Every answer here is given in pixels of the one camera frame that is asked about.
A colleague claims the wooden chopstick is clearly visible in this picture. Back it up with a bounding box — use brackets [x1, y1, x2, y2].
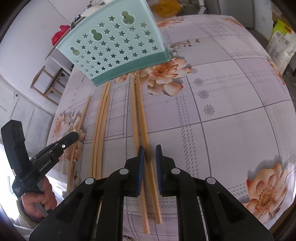
[135, 70, 162, 224]
[67, 96, 92, 194]
[130, 77, 149, 235]
[96, 94, 110, 179]
[90, 82, 110, 178]

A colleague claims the person's left hand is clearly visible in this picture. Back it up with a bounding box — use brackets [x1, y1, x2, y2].
[21, 176, 57, 219]

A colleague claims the white door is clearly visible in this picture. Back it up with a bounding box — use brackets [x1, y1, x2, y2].
[1, 79, 53, 154]

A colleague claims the wooden chair dark seat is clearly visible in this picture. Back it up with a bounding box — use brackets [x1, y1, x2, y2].
[30, 66, 70, 105]

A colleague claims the floral plaid tablecloth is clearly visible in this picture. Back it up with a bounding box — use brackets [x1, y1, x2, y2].
[47, 15, 295, 240]

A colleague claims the white side table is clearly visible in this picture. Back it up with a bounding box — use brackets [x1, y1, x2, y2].
[44, 4, 110, 75]

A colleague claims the red plastic bag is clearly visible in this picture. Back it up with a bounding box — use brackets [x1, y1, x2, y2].
[51, 25, 70, 46]

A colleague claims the mint green utensil holder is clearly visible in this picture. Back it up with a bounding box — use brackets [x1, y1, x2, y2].
[57, 0, 170, 85]

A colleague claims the white rice bag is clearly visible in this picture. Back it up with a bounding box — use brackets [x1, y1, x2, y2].
[266, 20, 295, 75]

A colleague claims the silver refrigerator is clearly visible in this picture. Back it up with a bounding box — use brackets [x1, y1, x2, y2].
[204, 0, 273, 39]

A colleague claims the yellow plastic bag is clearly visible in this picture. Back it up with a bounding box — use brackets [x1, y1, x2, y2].
[151, 0, 181, 18]

